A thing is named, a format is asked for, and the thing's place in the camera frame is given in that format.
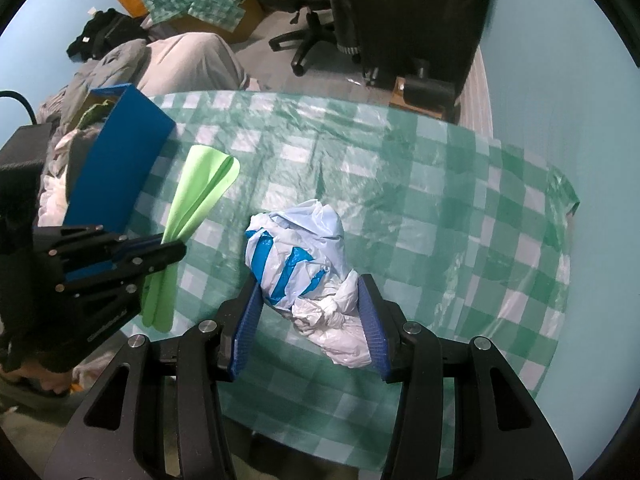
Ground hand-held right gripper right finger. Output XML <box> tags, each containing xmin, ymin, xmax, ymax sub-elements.
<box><xmin>357</xmin><ymin>274</ymin><xmax>573</xmax><ymax>480</ymax></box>

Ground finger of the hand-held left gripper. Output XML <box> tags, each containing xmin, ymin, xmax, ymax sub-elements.
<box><xmin>55</xmin><ymin>242</ymin><xmax>188</xmax><ymax>311</ymax></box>
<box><xmin>32</xmin><ymin>226</ymin><xmax>163</xmax><ymax>261</ymax></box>

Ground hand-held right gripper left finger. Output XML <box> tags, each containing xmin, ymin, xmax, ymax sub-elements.
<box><xmin>42</xmin><ymin>275</ymin><xmax>263</xmax><ymax>480</ymax></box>

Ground white plastic bags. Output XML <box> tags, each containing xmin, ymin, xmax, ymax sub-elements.
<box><xmin>37</xmin><ymin>175</ymin><xmax>76</xmax><ymax>228</ymax></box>

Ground pink and white plastic bag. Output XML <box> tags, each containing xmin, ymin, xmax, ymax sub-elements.
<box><xmin>52</xmin><ymin>127</ymin><xmax>88</xmax><ymax>161</ymax></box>

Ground blue cardboard box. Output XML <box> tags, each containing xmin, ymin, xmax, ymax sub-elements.
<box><xmin>62</xmin><ymin>84</ymin><xmax>176</xmax><ymax>241</ymax></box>

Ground white and blue plastic bag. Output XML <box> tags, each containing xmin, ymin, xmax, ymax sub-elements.
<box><xmin>245</xmin><ymin>199</ymin><xmax>373</xmax><ymax>370</ymax></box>

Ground dark green cloth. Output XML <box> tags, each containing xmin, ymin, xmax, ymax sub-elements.
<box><xmin>75</xmin><ymin>101</ymin><xmax>116</xmax><ymax>128</ymax></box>

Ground person's left hand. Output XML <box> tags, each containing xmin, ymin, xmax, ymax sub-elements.
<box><xmin>0</xmin><ymin>362</ymin><xmax>71</xmax><ymax>397</ymax></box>

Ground green checked tablecloth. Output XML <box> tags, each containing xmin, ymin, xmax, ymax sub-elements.
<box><xmin>120</xmin><ymin>89</ymin><xmax>581</xmax><ymax>461</ymax></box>

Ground grey quilt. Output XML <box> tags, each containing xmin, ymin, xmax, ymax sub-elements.
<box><xmin>37</xmin><ymin>40</ymin><xmax>151</xmax><ymax>126</ymax></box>

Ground black bag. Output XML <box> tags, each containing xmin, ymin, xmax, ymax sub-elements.
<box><xmin>67</xmin><ymin>9</ymin><xmax>151</xmax><ymax>63</ymax></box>

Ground bed with grey sheet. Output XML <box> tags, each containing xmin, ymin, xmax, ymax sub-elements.
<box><xmin>135</xmin><ymin>34</ymin><xmax>251</xmax><ymax>96</ymax></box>

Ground black device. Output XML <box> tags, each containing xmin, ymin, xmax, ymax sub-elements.
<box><xmin>404</xmin><ymin>74</ymin><xmax>456</xmax><ymax>111</ymax></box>

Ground large brown cardboard box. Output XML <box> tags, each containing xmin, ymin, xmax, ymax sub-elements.
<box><xmin>170</xmin><ymin>0</ymin><xmax>266</xmax><ymax>43</ymax></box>

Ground black office chair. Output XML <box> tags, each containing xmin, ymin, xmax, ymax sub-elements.
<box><xmin>245</xmin><ymin>0</ymin><xmax>361</xmax><ymax>78</ymax></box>

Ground black cabinet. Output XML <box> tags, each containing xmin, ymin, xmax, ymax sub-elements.
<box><xmin>345</xmin><ymin>0</ymin><xmax>501</xmax><ymax>111</ymax></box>

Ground black cable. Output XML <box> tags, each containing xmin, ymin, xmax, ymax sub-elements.
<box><xmin>0</xmin><ymin>91</ymin><xmax>38</xmax><ymax>126</ymax></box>

